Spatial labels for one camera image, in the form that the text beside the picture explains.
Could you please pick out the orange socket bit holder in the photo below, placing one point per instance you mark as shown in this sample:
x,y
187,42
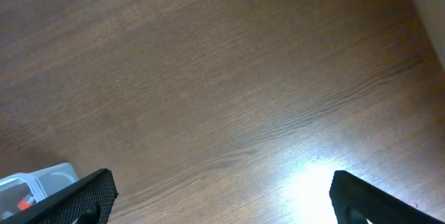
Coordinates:
x,y
26,202

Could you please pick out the clear plastic container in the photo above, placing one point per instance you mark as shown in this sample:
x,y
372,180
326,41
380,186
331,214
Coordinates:
x,y
40,184

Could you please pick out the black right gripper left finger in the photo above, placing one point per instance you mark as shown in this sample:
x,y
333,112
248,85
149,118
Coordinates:
x,y
89,200

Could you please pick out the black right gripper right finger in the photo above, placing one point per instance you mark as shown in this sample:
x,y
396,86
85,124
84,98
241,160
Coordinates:
x,y
357,201

